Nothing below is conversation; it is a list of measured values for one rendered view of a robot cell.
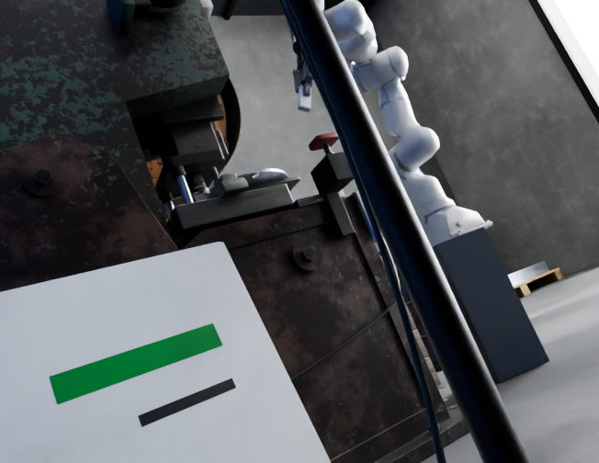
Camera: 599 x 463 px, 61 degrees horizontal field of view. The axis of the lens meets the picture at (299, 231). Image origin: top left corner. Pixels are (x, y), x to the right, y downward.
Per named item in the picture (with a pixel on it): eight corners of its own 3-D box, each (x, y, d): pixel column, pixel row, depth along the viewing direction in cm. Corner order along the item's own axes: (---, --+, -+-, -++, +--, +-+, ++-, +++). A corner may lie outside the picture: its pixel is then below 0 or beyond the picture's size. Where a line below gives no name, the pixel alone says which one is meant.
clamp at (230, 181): (228, 213, 137) (216, 179, 139) (249, 186, 123) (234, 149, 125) (208, 218, 134) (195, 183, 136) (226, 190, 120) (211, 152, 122)
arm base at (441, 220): (475, 234, 183) (458, 199, 186) (501, 219, 165) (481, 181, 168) (421, 255, 178) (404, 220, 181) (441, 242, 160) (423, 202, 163)
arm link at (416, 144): (397, 118, 192) (430, 89, 177) (413, 178, 183) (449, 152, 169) (374, 114, 186) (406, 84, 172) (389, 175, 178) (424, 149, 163)
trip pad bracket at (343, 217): (356, 233, 129) (326, 164, 133) (377, 219, 121) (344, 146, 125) (337, 238, 126) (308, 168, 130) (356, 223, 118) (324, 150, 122)
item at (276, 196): (241, 259, 167) (234, 242, 169) (295, 203, 130) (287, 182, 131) (150, 285, 152) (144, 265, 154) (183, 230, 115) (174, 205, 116)
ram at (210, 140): (222, 174, 159) (191, 93, 165) (236, 150, 146) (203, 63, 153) (168, 184, 150) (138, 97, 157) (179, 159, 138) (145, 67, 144)
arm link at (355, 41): (337, 34, 174) (294, 16, 147) (389, 12, 165) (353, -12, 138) (345, 65, 174) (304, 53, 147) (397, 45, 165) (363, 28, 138)
